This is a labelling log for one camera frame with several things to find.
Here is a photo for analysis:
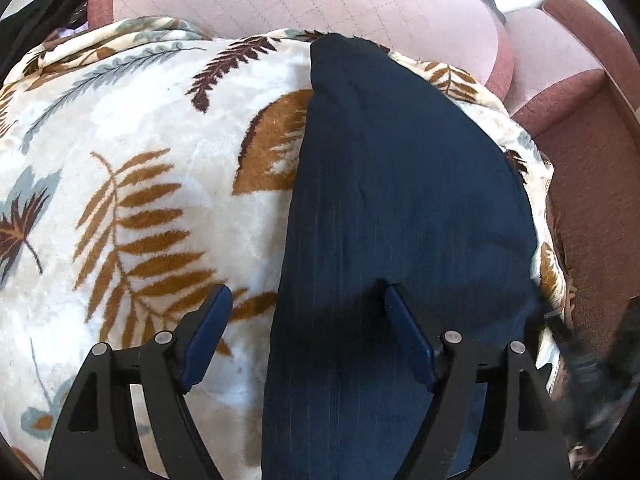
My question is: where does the black cloth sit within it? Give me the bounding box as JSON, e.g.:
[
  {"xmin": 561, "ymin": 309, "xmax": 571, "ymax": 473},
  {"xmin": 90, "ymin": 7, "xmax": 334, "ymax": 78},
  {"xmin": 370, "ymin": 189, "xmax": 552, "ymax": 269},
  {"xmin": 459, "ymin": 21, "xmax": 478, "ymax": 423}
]
[{"xmin": 0, "ymin": 0, "xmax": 108, "ymax": 56}]

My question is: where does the navy blue garment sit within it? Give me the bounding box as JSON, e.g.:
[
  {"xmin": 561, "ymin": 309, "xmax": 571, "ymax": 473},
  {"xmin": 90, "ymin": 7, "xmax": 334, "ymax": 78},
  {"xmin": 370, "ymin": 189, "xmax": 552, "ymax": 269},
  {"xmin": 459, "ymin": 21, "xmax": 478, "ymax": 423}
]
[{"xmin": 261, "ymin": 32, "xmax": 548, "ymax": 480}]

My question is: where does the small pink quilted cushion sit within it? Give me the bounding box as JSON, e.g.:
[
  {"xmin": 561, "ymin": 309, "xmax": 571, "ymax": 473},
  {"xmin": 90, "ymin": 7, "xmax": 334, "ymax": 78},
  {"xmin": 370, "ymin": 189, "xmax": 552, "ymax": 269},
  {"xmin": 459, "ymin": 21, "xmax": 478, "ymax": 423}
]
[{"xmin": 502, "ymin": 7, "xmax": 606, "ymax": 108}]

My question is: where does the leaf print fleece blanket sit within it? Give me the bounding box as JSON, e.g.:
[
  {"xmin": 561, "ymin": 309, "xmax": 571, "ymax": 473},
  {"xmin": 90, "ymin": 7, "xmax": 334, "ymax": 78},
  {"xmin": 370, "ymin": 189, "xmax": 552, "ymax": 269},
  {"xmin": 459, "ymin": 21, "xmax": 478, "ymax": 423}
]
[{"xmin": 0, "ymin": 16, "xmax": 568, "ymax": 480}]

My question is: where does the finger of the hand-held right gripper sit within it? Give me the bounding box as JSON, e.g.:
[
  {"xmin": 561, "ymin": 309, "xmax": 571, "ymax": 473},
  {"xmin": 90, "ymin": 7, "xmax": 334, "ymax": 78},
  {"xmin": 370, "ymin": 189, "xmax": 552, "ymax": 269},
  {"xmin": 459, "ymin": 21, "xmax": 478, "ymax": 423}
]
[{"xmin": 537, "ymin": 287, "xmax": 591, "ymax": 376}]

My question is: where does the small black object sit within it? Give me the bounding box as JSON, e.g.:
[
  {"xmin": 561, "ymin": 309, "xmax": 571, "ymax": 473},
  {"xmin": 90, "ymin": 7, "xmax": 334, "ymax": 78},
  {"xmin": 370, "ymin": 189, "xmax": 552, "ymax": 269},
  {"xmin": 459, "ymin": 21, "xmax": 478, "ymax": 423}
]
[{"xmin": 477, "ymin": 0, "xmax": 507, "ymax": 23}]

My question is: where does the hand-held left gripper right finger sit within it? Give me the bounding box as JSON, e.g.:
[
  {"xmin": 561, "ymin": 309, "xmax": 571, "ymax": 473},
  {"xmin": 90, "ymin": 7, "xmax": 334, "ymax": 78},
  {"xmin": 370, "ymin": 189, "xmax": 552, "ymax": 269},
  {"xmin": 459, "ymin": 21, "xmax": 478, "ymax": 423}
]
[{"xmin": 384, "ymin": 286, "xmax": 574, "ymax": 480}]

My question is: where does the large pink quilted cushion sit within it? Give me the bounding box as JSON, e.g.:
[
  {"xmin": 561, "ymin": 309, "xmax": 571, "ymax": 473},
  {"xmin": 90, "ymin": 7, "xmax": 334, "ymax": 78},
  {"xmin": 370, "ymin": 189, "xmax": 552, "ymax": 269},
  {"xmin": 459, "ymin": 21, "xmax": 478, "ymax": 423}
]
[{"xmin": 112, "ymin": 0, "xmax": 501, "ymax": 86}]

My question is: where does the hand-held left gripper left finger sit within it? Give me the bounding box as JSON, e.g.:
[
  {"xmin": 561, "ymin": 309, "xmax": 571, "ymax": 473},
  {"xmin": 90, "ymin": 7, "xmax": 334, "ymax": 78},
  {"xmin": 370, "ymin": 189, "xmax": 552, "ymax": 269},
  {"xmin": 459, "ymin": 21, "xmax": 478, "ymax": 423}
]
[{"xmin": 44, "ymin": 285, "xmax": 234, "ymax": 480}]

